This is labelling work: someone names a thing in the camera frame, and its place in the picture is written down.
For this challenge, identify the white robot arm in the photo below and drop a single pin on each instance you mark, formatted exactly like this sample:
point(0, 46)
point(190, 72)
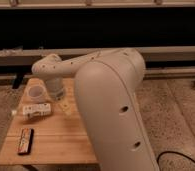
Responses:
point(104, 89)

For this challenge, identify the clear plastic cup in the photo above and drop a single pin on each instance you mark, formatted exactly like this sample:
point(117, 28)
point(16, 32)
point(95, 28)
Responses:
point(36, 94)

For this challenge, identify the wooden table board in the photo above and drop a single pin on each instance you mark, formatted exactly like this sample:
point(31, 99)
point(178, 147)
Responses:
point(58, 139)

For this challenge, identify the long bench frame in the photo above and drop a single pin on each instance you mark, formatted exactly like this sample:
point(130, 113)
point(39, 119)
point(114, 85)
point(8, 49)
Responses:
point(163, 30)

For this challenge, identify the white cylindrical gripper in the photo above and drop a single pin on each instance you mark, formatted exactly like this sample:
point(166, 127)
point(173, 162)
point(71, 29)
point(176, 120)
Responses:
point(55, 88)

